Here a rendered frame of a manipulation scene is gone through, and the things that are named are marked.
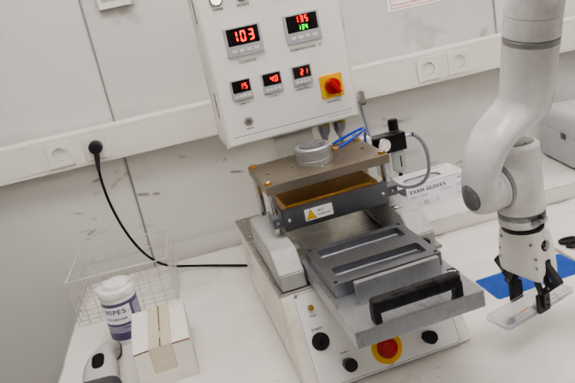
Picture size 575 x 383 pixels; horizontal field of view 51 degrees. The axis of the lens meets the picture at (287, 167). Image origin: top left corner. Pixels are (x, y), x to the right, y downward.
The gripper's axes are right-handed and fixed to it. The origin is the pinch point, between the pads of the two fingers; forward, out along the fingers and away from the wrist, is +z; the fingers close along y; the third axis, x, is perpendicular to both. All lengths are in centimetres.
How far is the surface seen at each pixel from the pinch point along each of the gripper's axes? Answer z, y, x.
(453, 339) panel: 5.9, 6.9, 14.1
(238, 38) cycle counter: -56, 51, 26
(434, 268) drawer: -16.9, -2.2, 23.5
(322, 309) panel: -6.2, 18.0, 35.2
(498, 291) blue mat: 7.4, 14.6, -6.7
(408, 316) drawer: -14.4, -7.0, 33.4
